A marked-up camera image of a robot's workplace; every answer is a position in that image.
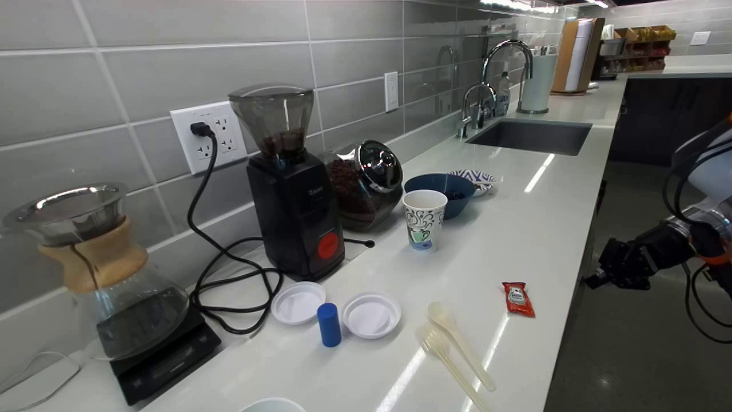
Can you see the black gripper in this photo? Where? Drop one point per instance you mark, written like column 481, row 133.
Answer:
column 648, row 253

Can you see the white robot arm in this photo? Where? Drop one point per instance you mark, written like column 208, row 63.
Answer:
column 717, row 180

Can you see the red ketchup packet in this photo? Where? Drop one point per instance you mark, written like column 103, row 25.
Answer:
column 519, row 299

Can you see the dark kitchen sink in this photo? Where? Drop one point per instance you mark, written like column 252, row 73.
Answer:
column 530, row 139

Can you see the small patterned dish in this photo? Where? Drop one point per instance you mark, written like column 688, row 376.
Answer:
column 480, row 180

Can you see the dark cabinet below far counter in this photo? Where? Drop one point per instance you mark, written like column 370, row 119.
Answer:
column 648, row 118

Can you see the blue bowl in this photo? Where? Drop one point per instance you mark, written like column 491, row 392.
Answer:
column 459, row 190

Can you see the patterned paper cup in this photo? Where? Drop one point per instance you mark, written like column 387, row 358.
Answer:
column 424, row 221

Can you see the pale blue canister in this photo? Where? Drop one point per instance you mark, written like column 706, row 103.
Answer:
column 539, row 83

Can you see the small chrome faucet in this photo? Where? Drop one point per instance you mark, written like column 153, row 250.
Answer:
column 475, row 107

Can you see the paper towel roll wooden holder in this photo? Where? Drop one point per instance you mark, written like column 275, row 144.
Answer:
column 578, row 55

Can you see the rack with yellow items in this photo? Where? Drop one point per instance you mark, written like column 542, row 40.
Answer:
column 647, row 43

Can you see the tall chrome faucet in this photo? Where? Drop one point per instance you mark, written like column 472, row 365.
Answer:
column 496, row 57

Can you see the thin black stick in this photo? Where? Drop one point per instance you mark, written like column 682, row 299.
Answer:
column 362, row 243

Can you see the glass jar of coffee beans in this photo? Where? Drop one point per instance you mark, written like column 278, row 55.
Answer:
column 367, row 186

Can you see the small blue cylinder bottle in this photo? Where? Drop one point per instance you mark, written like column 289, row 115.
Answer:
column 329, row 325

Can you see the black coffee grinder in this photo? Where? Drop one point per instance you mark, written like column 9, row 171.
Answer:
column 293, row 207

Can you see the white cup rim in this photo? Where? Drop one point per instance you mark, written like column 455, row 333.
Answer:
column 270, row 403

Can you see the black coffee scale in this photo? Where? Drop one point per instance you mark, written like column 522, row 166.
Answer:
column 172, row 358

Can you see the glass pour-over carafe wooden collar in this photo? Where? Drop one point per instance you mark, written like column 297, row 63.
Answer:
column 123, row 299

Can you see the metal cone coffee filter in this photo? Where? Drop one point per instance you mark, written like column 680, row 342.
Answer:
column 65, row 213

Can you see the small white wall plate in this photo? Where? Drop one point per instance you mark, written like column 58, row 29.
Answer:
column 702, row 37

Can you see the white wall switch plate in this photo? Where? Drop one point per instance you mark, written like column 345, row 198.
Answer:
column 392, row 93

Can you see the white wall power outlet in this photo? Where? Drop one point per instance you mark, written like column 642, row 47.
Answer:
column 226, row 133

